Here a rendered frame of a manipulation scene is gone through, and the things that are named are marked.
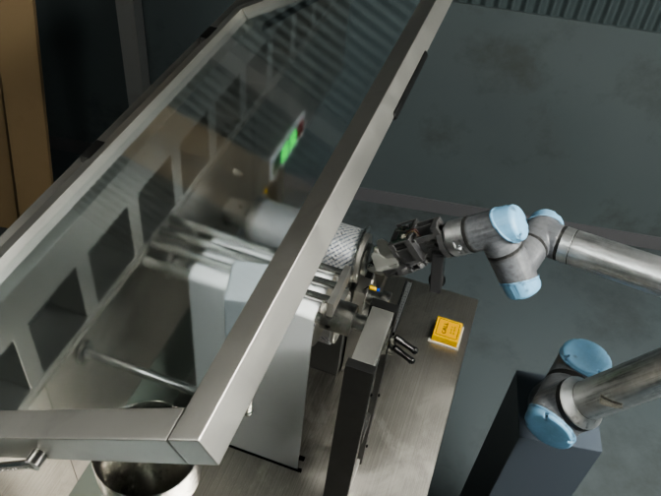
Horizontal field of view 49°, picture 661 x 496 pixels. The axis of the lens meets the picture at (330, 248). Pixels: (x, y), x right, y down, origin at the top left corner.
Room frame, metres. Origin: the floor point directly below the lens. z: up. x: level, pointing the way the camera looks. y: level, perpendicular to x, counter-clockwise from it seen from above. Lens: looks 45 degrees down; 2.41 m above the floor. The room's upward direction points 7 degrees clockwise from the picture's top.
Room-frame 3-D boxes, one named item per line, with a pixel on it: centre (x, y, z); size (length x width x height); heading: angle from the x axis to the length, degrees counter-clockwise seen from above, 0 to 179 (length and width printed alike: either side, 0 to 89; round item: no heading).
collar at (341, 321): (0.90, -0.03, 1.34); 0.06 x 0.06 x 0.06; 76
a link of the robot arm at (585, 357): (1.04, -0.61, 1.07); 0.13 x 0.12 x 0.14; 151
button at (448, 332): (1.24, -0.34, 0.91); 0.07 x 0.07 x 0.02; 76
